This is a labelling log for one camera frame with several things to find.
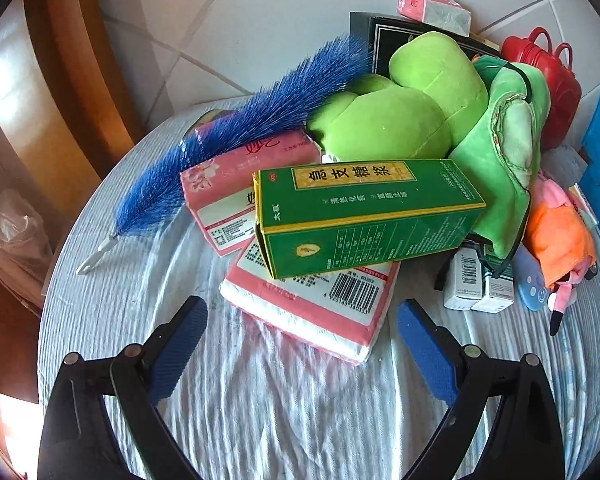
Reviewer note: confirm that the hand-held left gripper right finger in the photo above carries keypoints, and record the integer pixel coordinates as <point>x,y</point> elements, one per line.
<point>427,347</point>

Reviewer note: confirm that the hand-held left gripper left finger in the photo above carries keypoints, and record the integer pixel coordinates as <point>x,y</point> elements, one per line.
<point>177,347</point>

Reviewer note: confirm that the small white medicine box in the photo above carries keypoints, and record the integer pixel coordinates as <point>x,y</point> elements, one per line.
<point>497,292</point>
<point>460,280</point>

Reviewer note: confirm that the white striped tablecloth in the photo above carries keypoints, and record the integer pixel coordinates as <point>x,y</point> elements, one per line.
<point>280,420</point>

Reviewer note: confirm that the pink tissue pack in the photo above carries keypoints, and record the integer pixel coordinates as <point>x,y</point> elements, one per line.
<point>220,195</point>
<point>300,320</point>

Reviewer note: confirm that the green medicine box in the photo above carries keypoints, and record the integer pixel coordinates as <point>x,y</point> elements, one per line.
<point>360,220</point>

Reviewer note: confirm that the orange pink plush toy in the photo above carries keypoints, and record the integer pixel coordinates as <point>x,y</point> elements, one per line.
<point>555,245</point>

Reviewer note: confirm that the clear plastic bag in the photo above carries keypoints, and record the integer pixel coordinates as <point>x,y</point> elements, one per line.
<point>20,230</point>

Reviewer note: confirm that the white flat packet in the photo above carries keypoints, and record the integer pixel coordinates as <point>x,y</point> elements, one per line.
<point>565,165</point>

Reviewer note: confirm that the blue bristle duster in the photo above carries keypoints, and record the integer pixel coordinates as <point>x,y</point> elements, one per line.
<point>230,125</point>

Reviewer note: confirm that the lime green plush toy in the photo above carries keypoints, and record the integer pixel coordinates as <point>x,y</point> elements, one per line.
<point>380,120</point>

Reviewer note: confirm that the red plastic case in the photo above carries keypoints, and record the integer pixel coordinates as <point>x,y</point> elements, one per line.
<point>555,90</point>

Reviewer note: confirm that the black flat box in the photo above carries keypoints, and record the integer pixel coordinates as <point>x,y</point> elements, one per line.
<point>380,45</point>

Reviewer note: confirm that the wooden cabinet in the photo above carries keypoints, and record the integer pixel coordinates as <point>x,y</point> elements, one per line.
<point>70,35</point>

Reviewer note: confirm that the pink tissue box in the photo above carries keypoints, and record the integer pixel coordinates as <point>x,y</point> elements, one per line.
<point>420,7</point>

